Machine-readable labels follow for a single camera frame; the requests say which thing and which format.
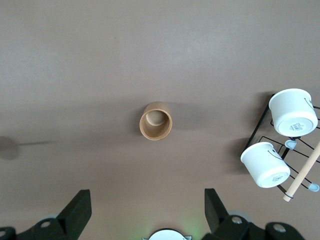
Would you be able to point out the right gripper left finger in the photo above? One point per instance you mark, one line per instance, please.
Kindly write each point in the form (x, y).
(75, 215)

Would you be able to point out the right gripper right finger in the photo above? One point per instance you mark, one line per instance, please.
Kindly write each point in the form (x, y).
(217, 222)

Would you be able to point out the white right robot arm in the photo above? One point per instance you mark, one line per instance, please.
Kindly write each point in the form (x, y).
(166, 236)

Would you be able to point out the brown wooden cylinder cup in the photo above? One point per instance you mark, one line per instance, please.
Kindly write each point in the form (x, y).
(156, 133)

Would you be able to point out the white smiley mug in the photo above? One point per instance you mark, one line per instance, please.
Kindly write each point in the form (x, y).
(291, 112)
(262, 165)

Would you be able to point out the brown table cover mat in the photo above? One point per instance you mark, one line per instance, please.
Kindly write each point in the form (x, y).
(100, 75)

